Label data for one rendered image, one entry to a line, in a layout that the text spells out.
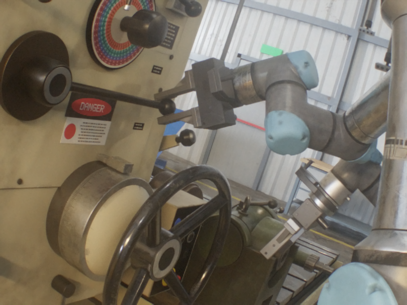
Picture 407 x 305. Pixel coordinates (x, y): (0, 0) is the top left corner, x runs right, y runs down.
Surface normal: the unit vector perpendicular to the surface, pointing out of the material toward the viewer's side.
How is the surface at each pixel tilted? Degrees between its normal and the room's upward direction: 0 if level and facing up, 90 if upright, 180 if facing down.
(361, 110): 106
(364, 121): 124
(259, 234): 51
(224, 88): 58
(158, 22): 76
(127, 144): 90
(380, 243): 43
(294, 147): 138
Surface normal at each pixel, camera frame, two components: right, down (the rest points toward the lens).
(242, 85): -0.40, 0.23
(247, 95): -0.19, 0.69
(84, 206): -0.25, -0.47
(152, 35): 0.61, 0.47
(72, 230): -0.44, -0.07
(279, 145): -0.08, 0.84
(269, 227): 0.02, -0.81
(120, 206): 0.71, -0.09
